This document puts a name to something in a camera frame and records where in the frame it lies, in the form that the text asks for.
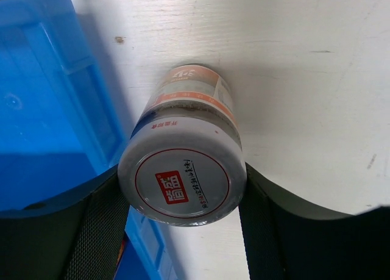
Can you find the blue far storage bin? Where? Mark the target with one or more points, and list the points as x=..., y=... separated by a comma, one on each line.
x=58, y=125

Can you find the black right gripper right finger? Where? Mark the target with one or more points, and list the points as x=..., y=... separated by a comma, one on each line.
x=288, y=237

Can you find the white lid dark jar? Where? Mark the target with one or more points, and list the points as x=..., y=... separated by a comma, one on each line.
x=184, y=163

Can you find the blue storage bin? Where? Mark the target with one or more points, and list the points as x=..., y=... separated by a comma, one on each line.
x=147, y=254
x=58, y=125

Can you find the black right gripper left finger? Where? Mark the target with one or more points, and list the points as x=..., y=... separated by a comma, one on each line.
x=74, y=235

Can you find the red lid sauce jar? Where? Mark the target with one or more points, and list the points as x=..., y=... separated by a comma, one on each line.
x=122, y=248

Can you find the blue middle storage bin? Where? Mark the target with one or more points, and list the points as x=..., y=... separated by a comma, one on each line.
x=147, y=254

